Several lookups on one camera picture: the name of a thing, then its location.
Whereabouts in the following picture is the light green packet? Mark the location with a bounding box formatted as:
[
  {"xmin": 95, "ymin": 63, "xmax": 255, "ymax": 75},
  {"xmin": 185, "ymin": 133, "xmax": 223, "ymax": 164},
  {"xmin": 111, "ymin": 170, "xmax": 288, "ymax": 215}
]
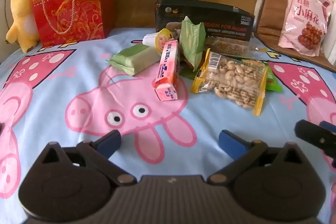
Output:
[{"xmin": 108, "ymin": 45, "xmax": 161, "ymax": 76}]

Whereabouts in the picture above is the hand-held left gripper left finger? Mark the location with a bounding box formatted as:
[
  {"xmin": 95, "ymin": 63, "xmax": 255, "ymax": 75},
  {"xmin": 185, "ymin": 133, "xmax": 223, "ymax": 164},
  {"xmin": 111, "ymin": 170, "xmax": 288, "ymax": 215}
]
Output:
[{"xmin": 34, "ymin": 130, "xmax": 137, "ymax": 186}]

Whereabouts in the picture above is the printed cartoon pig blanket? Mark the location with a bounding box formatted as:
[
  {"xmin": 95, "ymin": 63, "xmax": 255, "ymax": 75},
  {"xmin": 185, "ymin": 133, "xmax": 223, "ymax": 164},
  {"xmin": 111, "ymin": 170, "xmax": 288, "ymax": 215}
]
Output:
[{"xmin": 0, "ymin": 27, "xmax": 336, "ymax": 224}]

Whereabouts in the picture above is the large pink snack bag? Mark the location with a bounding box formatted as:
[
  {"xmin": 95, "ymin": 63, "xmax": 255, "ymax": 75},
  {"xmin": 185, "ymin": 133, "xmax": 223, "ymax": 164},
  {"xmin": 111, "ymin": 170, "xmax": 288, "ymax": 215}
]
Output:
[{"xmin": 278, "ymin": 0, "xmax": 333, "ymax": 57}]

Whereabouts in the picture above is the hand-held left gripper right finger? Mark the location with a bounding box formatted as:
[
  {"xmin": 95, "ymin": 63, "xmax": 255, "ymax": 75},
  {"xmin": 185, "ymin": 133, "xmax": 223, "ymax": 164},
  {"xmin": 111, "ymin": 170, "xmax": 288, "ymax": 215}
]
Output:
[{"xmin": 207, "ymin": 130, "xmax": 311, "ymax": 186}]

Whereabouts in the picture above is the green leaf-print snack packet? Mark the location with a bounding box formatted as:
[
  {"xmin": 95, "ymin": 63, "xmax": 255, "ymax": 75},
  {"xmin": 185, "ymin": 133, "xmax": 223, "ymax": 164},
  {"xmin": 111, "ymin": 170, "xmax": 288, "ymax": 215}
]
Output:
[{"xmin": 180, "ymin": 16, "xmax": 207, "ymax": 71}]

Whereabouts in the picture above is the clear bag of cashews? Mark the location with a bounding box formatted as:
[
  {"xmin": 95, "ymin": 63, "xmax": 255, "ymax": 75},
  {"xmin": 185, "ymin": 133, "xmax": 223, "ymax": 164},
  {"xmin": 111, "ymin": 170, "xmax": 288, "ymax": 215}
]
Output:
[{"xmin": 190, "ymin": 48, "xmax": 269, "ymax": 117}]

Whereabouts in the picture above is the clear-wrapped brown snack bar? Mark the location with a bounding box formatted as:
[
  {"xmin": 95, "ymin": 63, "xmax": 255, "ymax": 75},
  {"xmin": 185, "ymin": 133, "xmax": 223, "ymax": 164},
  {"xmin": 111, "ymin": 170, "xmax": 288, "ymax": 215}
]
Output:
[{"xmin": 206, "ymin": 37, "xmax": 267, "ymax": 57}]

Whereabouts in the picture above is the long pink snack box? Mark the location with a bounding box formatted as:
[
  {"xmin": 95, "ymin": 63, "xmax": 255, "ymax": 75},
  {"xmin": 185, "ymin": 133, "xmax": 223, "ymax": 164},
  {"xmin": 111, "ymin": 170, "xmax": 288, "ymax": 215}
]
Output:
[{"xmin": 153, "ymin": 40, "xmax": 180, "ymax": 102}]

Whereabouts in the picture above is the small beige snack packet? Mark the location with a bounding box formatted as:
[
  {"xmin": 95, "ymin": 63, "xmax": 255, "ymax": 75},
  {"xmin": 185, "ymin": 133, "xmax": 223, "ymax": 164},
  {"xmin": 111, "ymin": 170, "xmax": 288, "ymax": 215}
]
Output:
[{"xmin": 166, "ymin": 21, "xmax": 184, "ymax": 39}]

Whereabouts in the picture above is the yellow plush duck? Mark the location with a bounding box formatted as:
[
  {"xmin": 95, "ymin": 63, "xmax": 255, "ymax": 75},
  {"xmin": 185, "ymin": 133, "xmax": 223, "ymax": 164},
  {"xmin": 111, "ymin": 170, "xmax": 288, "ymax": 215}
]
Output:
[{"xmin": 6, "ymin": 0, "xmax": 40, "ymax": 53}]

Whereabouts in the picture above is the bright green snack packet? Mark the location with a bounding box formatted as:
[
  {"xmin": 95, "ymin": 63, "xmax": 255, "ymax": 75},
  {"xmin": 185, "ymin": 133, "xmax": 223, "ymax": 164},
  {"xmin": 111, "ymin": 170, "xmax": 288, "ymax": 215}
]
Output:
[{"xmin": 264, "ymin": 61, "xmax": 284, "ymax": 92}]

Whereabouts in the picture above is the small yellow-lidded jelly cup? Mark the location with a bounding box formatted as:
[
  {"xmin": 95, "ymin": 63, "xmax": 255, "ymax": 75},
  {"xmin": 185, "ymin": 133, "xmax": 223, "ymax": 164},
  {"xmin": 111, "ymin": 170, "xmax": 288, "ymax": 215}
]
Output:
[{"xmin": 143, "ymin": 28, "xmax": 173, "ymax": 53}]

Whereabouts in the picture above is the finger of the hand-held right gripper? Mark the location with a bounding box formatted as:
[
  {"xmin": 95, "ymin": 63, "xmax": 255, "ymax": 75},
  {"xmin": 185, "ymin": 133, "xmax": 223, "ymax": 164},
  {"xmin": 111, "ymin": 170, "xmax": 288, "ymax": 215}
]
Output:
[
  {"xmin": 319, "ymin": 121, "xmax": 336, "ymax": 136},
  {"xmin": 294, "ymin": 119, "xmax": 336, "ymax": 161}
]

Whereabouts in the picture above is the black cardboard box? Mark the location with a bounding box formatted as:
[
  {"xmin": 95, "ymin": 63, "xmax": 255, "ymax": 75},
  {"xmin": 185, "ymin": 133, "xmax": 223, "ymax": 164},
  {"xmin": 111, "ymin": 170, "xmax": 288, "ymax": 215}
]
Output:
[{"xmin": 154, "ymin": 0, "xmax": 256, "ymax": 42}]

